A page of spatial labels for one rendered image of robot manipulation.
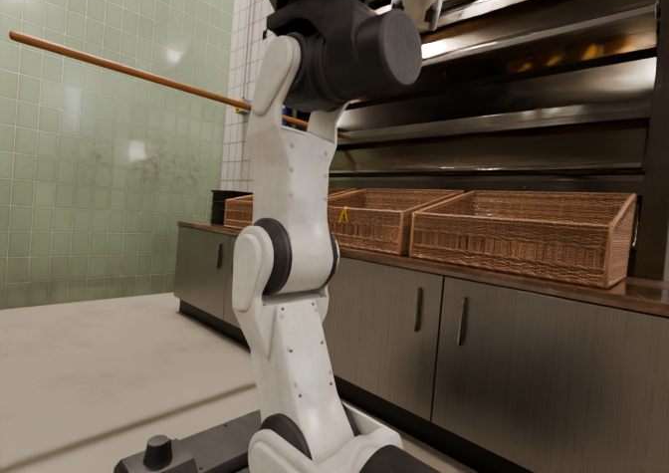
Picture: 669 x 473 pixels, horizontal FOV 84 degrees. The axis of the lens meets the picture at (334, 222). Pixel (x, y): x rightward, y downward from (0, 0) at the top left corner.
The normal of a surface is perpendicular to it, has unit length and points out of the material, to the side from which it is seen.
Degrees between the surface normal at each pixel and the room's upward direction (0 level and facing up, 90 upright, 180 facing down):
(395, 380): 90
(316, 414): 50
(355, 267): 90
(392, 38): 90
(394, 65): 90
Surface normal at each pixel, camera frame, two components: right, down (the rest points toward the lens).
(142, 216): 0.73, 0.07
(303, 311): 0.68, -0.37
